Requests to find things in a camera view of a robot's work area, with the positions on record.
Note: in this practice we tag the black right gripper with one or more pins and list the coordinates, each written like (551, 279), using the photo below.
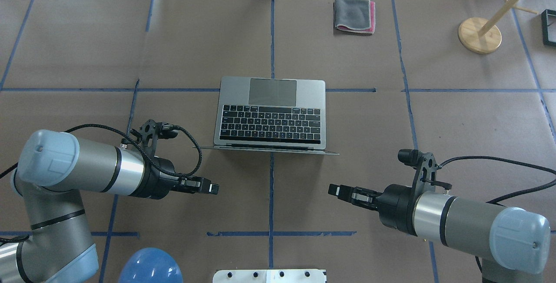
(396, 208)

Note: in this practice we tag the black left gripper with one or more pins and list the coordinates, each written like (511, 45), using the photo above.
(159, 182)

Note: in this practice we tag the grey laptop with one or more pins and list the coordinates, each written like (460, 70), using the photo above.
(271, 115)

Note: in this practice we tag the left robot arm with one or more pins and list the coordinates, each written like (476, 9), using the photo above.
(53, 169)

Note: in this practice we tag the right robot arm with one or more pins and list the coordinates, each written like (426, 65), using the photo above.
(511, 243)

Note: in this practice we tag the blue desk lamp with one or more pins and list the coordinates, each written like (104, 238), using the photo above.
(151, 265)

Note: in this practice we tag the grey pink folded cloth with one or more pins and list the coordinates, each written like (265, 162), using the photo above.
(355, 16)

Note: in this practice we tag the wooden mug tree stand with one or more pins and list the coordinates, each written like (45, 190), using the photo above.
(483, 36)

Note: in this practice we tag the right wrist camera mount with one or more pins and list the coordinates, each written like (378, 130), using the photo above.
(426, 167)

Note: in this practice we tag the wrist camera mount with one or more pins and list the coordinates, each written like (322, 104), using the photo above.
(150, 132)
(426, 167)

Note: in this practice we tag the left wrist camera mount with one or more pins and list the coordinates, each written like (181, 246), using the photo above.
(150, 132)

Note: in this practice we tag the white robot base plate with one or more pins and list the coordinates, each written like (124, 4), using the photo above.
(271, 276)

